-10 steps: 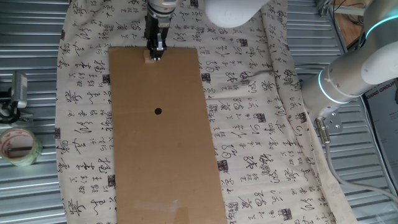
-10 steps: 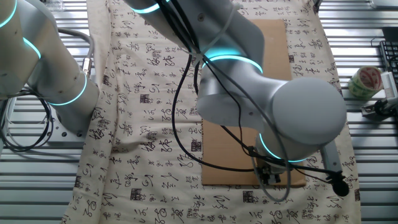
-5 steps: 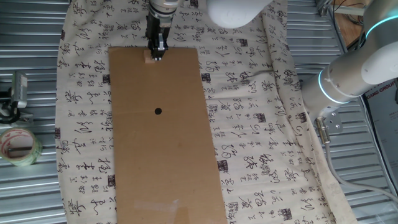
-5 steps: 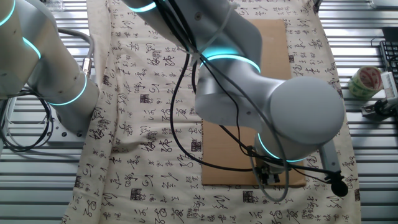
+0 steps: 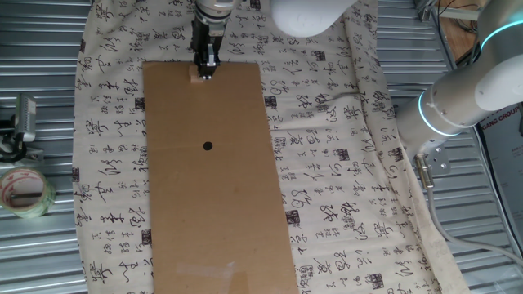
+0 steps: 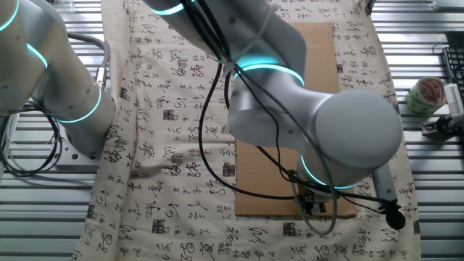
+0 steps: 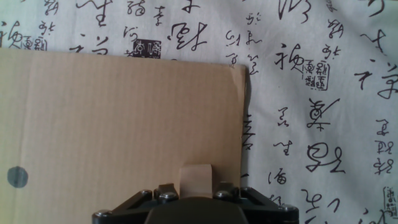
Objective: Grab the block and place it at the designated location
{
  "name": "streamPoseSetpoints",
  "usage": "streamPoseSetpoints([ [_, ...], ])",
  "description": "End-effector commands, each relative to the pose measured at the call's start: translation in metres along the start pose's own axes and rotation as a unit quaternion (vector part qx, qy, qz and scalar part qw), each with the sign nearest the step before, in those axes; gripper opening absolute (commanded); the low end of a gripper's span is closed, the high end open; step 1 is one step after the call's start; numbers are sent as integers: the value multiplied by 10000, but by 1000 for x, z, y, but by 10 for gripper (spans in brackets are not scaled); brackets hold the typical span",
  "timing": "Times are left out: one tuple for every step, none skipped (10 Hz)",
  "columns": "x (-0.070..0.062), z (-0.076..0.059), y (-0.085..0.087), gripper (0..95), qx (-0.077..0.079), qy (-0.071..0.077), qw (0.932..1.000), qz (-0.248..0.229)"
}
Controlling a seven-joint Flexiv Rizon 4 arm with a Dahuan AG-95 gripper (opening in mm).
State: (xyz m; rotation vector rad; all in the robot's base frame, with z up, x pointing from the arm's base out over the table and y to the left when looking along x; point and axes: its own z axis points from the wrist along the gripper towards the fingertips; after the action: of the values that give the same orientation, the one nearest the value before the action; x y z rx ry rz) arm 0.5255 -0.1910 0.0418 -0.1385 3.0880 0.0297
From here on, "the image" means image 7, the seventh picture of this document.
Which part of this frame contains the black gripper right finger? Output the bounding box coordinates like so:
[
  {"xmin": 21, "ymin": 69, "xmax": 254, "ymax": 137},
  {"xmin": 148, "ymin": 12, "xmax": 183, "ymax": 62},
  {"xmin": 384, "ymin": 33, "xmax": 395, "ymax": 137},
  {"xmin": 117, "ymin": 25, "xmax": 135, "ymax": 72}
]
[{"xmin": 213, "ymin": 181, "xmax": 300, "ymax": 224}]

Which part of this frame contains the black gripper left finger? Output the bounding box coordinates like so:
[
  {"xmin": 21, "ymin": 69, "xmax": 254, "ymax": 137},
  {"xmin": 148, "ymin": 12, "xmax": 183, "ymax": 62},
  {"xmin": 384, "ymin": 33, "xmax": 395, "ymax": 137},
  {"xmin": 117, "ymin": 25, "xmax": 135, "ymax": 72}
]
[{"xmin": 92, "ymin": 183, "xmax": 180, "ymax": 224}]

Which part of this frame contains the small wooden block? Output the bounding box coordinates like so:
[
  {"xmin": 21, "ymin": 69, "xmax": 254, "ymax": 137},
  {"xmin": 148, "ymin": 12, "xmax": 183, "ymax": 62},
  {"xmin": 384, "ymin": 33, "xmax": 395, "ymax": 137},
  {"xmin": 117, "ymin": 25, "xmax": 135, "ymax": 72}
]
[{"xmin": 179, "ymin": 164, "xmax": 213, "ymax": 199}]

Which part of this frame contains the brown cardboard sheet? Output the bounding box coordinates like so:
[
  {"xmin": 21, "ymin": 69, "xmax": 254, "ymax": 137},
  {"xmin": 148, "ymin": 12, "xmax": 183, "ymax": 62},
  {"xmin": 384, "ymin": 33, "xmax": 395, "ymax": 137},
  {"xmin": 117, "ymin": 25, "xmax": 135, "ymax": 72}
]
[{"xmin": 0, "ymin": 47, "xmax": 249, "ymax": 224}]

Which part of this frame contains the white calligraphy print cloth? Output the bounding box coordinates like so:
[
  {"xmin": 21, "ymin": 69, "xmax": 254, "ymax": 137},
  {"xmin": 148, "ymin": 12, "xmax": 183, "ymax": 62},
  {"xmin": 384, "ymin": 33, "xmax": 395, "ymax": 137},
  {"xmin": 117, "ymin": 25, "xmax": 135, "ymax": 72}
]
[{"xmin": 0, "ymin": 0, "xmax": 398, "ymax": 224}]

